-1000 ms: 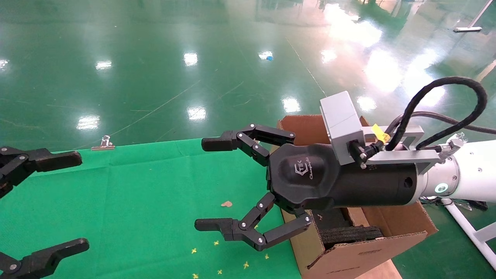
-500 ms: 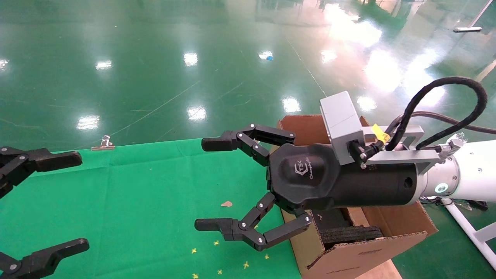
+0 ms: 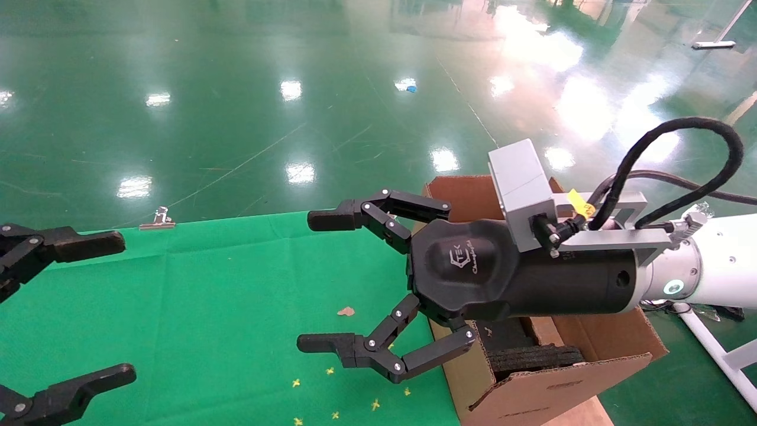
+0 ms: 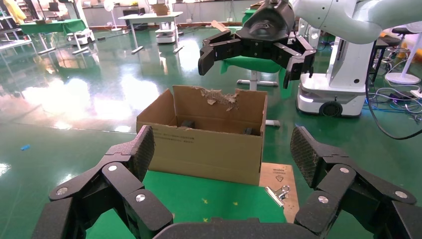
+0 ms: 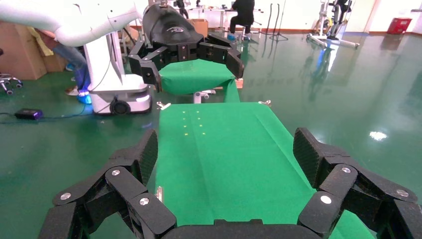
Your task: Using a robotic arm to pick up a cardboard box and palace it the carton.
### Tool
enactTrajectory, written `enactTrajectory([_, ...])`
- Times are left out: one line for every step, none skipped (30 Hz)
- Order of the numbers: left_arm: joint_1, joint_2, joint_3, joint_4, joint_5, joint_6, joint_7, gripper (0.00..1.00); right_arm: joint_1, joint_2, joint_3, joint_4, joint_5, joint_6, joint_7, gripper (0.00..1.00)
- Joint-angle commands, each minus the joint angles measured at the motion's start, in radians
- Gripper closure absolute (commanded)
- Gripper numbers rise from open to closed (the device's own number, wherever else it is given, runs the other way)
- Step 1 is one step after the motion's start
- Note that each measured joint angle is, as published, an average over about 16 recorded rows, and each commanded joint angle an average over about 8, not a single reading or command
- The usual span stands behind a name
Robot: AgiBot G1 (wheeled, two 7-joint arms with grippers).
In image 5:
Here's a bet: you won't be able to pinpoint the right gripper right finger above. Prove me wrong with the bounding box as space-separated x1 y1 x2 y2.
293 126 422 239

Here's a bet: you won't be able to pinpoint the brown cardboard box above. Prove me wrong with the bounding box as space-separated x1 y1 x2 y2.
189 18 209 37

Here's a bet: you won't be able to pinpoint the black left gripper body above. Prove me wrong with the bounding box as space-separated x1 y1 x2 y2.
141 3 205 63

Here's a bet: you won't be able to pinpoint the low cardboard box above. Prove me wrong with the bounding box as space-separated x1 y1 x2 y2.
41 52 68 73

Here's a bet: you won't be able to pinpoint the round stool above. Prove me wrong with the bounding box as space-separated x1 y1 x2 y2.
239 26 253 43

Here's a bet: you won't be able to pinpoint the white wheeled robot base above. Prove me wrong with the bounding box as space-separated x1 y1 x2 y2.
83 31 153 116

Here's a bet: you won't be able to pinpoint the small green table cloth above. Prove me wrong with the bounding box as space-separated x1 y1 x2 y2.
158 58 245 104

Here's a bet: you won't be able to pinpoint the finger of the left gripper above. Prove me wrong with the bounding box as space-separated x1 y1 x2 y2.
127 40 172 93
197 33 245 80

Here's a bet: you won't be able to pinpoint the red box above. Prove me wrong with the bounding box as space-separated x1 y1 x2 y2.
386 17 413 35

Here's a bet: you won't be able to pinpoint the black power adapter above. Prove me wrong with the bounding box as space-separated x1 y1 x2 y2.
14 108 44 120

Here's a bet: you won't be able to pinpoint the seated person in black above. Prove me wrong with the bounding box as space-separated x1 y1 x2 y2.
227 0 256 42

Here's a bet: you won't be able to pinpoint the standing person in jeans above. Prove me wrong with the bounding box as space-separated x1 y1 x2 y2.
28 26 92 105

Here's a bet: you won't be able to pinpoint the large green table cloth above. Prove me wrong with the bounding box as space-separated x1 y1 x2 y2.
155 101 377 239

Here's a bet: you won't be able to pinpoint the white caster table leg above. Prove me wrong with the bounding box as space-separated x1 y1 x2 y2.
193 89 217 105

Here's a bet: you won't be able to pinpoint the office chair with casters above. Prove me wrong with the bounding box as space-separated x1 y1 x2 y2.
0 48 24 96

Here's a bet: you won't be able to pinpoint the tall stacked cardboard boxes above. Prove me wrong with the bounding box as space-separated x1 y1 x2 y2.
0 20 47 81

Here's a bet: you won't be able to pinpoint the white desk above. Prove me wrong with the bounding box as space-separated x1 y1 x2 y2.
179 4 264 34

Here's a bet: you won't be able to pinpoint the white exercise machine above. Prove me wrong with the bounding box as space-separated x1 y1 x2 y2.
307 0 361 50

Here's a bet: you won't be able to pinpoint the adapter cable on floor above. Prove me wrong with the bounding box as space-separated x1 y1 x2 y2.
0 112 95 125

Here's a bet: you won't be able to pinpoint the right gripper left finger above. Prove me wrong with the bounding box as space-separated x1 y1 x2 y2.
38 128 178 239

